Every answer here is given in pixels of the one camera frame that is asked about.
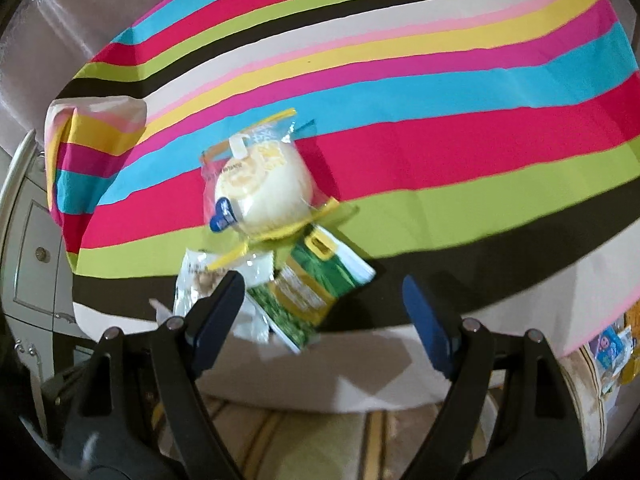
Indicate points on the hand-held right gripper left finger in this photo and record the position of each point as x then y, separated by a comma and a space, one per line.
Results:
220, 320

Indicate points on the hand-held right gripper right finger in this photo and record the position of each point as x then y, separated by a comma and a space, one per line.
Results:
427, 325

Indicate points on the white cookie packet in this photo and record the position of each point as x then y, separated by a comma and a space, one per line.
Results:
207, 280

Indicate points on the green yellow snack packet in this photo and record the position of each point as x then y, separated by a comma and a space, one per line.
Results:
310, 290

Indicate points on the round white bun packet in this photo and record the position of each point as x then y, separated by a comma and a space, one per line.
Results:
262, 187

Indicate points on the blue cartoon snack packet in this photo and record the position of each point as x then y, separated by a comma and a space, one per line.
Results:
607, 345

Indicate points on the white cabinet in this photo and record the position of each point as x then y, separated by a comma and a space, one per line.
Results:
35, 260

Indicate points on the striped colourful tablecloth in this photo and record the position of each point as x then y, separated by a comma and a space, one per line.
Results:
425, 110

